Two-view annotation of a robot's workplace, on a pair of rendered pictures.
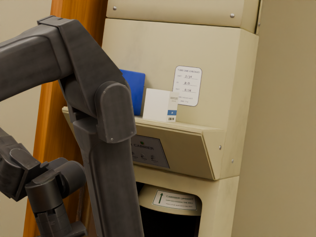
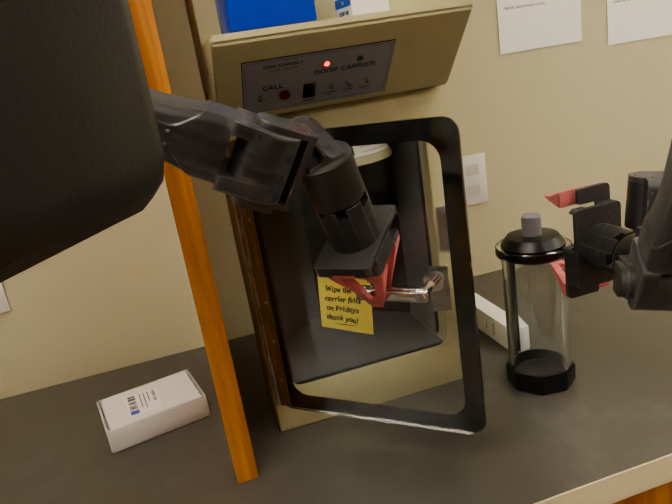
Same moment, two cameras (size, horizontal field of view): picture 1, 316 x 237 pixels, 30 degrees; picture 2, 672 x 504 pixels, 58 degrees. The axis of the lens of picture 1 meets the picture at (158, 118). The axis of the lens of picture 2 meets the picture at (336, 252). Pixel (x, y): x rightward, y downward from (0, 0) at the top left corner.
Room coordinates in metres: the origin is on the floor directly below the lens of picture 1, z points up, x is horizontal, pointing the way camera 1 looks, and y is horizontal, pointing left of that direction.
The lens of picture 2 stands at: (0.62, 0.60, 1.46)
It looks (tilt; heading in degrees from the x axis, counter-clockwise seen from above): 17 degrees down; 318
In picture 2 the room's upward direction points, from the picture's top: 9 degrees counter-clockwise
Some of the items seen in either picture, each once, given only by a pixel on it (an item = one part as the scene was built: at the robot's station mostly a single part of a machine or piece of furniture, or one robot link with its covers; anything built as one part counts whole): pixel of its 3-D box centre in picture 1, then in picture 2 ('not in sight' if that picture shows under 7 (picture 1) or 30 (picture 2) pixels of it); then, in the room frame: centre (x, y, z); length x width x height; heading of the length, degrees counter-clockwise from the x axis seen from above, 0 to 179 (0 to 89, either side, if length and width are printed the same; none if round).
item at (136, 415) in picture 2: not in sight; (152, 408); (1.53, 0.24, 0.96); 0.16 x 0.12 x 0.04; 73
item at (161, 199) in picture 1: (175, 193); not in sight; (1.31, -0.06, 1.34); 0.18 x 0.18 x 0.05
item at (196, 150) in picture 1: (139, 142); (340, 63); (1.18, 0.03, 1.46); 0.32 x 0.11 x 0.10; 62
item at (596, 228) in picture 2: not in sight; (610, 248); (0.91, -0.11, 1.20); 0.07 x 0.07 x 0.10; 62
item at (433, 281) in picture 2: not in sight; (399, 288); (1.07, 0.10, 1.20); 0.10 x 0.05 x 0.03; 18
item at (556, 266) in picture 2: not in sight; (573, 261); (0.97, -0.14, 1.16); 0.09 x 0.07 x 0.07; 152
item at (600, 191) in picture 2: not in sight; (571, 210); (0.97, -0.14, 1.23); 0.09 x 0.07 x 0.07; 152
